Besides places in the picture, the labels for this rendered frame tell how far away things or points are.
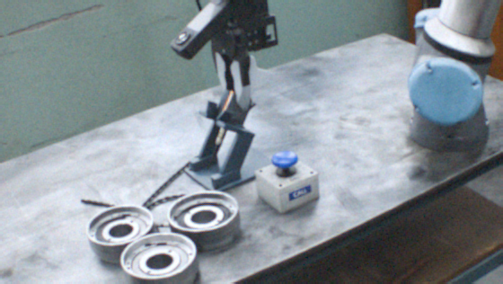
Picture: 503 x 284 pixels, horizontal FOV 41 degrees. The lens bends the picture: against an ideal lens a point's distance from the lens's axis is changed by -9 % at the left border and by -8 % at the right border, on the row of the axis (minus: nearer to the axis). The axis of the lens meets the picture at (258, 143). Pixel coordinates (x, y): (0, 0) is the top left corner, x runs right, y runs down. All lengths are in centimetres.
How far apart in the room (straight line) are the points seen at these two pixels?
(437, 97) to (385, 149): 23
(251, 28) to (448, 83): 32
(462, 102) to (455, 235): 46
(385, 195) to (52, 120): 177
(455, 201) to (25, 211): 89
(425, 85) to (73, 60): 179
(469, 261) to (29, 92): 176
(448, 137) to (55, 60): 170
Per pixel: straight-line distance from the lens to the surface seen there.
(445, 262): 139
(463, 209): 154
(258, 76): 116
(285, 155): 110
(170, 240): 102
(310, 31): 309
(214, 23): 110
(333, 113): 138
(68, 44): 262
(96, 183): 127
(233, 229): 104
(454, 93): 105
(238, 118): 118
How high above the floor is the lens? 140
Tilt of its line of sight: 28 degrees down
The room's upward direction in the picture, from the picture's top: 7 degrees counter-clockwise
